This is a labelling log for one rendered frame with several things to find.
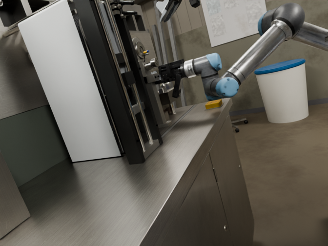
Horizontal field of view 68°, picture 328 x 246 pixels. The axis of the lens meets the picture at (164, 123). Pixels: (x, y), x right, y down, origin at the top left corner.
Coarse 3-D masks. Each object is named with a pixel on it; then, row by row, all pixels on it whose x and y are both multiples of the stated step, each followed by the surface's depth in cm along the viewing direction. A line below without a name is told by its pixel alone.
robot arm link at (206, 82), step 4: (208, 76) 103; (212, 76) 102; (216, 76) 103; (204, 80) 104; (208, 80) 103; (212, 80) 100; (204, 84) 105; (208, 84) 101; (204, 88) 107; (208, 88) 101; (208, 92) 103; (208, 96) 105; (212, 96) 104; (216, 96) 104; (208, 100) 107; (212, 100) 105
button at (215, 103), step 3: (207, 102) 121; (210, 102) 119; (213, 102) 117; (216, 102) 116; (219, 102) 115; (222, 102) 121; (207, 105) 117; (210, 105) 117; (213, 105) 116; (216, 105) 116; (219, 105) 115; (207, 108) 118
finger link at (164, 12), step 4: (164, 0) 95; (156, 4) 96; (160, 4) 96; (164, 4) 95; (172, 4) 95; (160, 8) 96; (164, 12) 95; (168, 12) 96; (164, 16) 96; (160, 20) 98
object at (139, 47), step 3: (138, 42) 106; (135, 45) 105; (138, 45) 106; (141, 45) 108; (135, 48) 105; (138, 48) 105; (141, 48) 108; (144, 48) 111; (138, 51) 105; (141, 51) 107; (138, 54) 105; (141, 54) 107; (141, 57) 107
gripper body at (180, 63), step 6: (180, 60) 107; (162, 66) 110; (168, 66) 108; (174, 66) 109; (180, 66) 107; (162, 72) 111; (168, 72) 109; (174, 72) 110; (180, 72) 109; (162, 78) 112; (168, 78) 111; (174, 78) 111
